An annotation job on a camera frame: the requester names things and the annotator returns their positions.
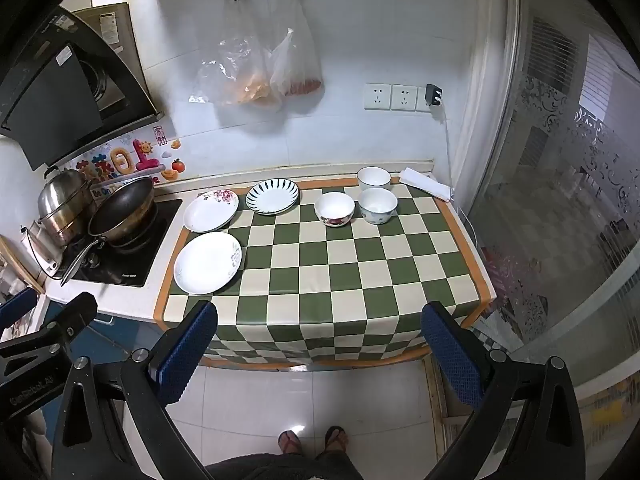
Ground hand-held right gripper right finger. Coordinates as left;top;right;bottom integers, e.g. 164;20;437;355
421;301;586;480

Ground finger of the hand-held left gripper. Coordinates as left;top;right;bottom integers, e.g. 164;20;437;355
0;291;99;413
0;287;40;333

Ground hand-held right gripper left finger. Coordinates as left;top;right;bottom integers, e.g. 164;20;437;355
51;300;219;480

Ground white bowl with dark rim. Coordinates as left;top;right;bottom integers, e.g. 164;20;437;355
356;166;393;192

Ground wooden cutting board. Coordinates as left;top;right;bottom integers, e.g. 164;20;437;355
0;235;47;295

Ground wooden door threshold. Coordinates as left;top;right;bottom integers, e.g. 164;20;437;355
422;355;481;466

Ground large white plate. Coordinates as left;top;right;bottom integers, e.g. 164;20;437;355
173;231;244;295

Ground black stove top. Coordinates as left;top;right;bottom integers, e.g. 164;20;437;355
59;199;183;289

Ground stainless steel pot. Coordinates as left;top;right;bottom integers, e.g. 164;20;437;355
37;169;97;248

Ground green checkered tablecloth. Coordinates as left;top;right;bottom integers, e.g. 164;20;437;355
154;175;497;372

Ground pink floral plate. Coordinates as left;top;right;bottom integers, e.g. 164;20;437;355
182;189;240;234

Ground person's left foot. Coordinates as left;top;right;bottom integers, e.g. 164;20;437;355
278;430;304;456

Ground person's foot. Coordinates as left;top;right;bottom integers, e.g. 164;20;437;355
323;425;350;454
278;430;304;456

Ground dark frying pan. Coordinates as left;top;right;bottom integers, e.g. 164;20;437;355
60;176;158;287

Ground person's right foot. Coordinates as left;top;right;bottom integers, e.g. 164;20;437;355
323;425;350;454

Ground person's dark trousers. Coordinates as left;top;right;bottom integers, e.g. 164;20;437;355
204;451;367;480

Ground white bowl with blue pattern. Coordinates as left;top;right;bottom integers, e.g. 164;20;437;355
358;187;399;225

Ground folded white paper towel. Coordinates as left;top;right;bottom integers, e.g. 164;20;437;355
398;166;454;204

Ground blue striped plate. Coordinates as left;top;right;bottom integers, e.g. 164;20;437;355
245;178;301;216

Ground white bowl with red flowers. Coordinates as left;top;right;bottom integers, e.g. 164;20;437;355
314;191;356;228

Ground black range hood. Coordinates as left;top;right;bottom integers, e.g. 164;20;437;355
0;2;162;172

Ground patterned glass sliding door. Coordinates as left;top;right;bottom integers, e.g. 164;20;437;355
470;0;640;411

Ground clear plastic bag orange contents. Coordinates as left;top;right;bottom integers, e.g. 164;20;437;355
192;0;287;113

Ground clear plastic bag red contents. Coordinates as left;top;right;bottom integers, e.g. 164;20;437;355
269;0;324;98

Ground colourful wall stickers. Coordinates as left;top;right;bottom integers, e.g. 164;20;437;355
64;126;187;187

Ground white cable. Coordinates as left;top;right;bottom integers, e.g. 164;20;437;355
439;105;483;261

